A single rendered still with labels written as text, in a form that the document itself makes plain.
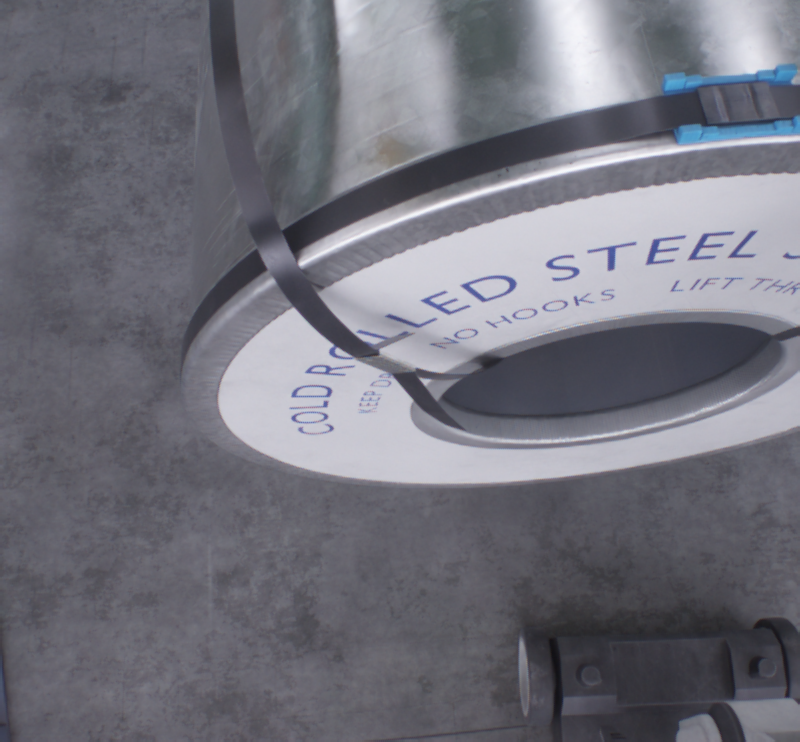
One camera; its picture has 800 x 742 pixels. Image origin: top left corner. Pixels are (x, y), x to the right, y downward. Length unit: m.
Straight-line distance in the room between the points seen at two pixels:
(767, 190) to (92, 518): 1.70
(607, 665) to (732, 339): 0.71
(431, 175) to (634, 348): 0.85
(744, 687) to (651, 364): 0.70
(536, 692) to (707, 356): 0.75
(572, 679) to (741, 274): 1.01
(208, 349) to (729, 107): 0.56
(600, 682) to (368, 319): 1.02
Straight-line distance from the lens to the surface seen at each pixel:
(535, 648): 1.66
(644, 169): 0.63
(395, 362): 0.77
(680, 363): 1.39
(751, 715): 1.26
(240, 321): 0.79
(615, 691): 1.67
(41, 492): 2.10
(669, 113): 0.63
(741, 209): 0.73
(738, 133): 0.63
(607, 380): 1.42
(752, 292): 0.91
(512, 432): 1.34
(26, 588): 2.07
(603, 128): 0.62
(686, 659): 1.73
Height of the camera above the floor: 1.83
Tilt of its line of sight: 68 degrees down
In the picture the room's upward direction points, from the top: 1 degrees counter-clockwise
